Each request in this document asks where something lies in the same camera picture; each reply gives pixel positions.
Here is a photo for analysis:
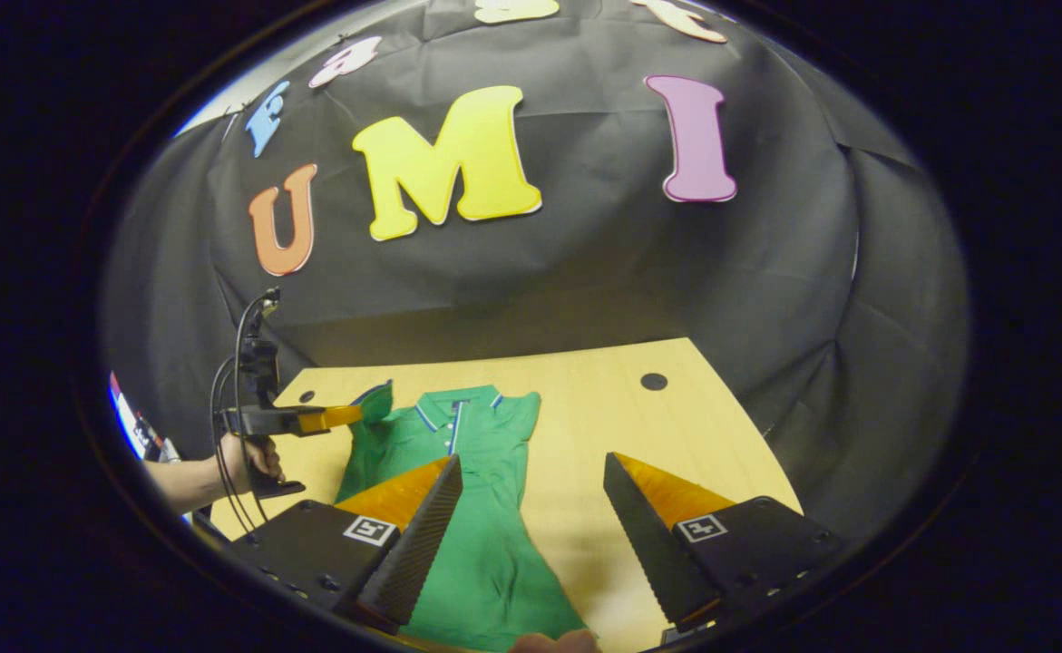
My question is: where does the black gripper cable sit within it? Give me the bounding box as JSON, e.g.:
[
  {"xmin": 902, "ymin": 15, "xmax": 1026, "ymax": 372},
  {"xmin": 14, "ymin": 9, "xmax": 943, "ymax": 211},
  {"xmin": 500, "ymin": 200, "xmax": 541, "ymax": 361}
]
[{"xmin": 210, "ymin": 292, "xmax": 270, "ymax": 538}]

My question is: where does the white and red background object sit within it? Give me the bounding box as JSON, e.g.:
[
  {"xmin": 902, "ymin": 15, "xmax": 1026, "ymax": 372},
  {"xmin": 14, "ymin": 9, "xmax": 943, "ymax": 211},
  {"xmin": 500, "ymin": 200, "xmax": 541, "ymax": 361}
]
[{"xmin": 109, "ymin": 370, "xmax": 182, "ymax": 463}]

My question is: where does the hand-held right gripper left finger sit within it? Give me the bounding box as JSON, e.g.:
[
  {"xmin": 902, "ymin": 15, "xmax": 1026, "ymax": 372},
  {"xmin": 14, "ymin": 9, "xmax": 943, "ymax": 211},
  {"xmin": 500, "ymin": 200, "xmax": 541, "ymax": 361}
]
[{"xmin": 222, "ymin": 453, "xmax": 464, "ymax": 635}]

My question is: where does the black backdrop cloth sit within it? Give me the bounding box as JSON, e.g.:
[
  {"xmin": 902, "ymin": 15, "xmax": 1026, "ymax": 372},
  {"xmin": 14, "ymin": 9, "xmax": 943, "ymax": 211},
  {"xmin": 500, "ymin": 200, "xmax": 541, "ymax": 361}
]
[{"xmin": 100, "ymin": 0, "xmax": 976, "ymax": 545}]

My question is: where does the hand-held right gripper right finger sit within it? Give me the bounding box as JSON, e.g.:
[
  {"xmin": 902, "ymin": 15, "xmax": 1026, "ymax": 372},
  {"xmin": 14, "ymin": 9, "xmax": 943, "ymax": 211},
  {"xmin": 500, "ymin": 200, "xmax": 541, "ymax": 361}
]
[{"xmin": 602, "ymin": 451, "xmax": 845, "ymax": 634}]

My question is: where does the green T-shirt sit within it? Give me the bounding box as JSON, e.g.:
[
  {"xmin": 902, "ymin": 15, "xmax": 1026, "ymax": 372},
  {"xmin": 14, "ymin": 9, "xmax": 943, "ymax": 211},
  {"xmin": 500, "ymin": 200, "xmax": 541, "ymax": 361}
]
[{"xmin": 335, "ymin": 381, "xmax": 590, "ymax": 653}]

